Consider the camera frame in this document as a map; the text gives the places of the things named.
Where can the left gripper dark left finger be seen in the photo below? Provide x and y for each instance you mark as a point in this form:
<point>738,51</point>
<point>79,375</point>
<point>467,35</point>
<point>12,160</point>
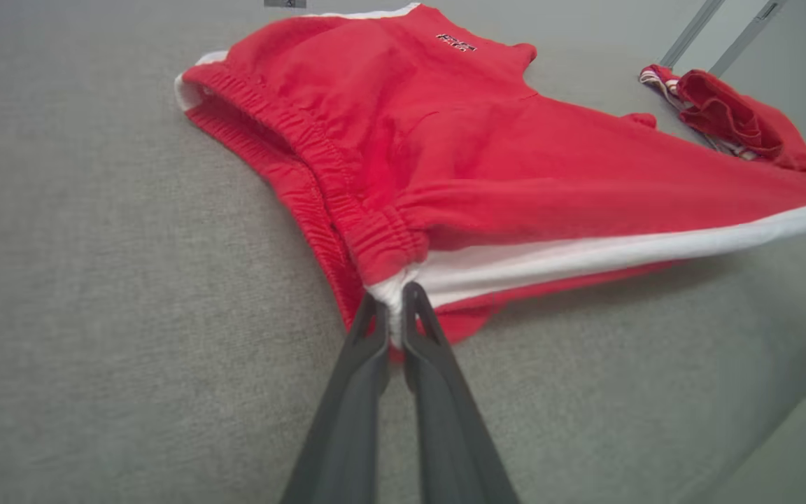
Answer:
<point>347,420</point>

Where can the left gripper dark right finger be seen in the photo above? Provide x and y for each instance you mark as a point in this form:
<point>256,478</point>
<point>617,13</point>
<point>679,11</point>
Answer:
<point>445,420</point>

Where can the red shorts with white trim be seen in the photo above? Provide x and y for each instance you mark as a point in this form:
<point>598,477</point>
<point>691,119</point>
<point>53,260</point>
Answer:
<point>480,140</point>

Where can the red white number 23 jersey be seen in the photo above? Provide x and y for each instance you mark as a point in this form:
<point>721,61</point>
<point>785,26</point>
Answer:
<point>732,112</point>

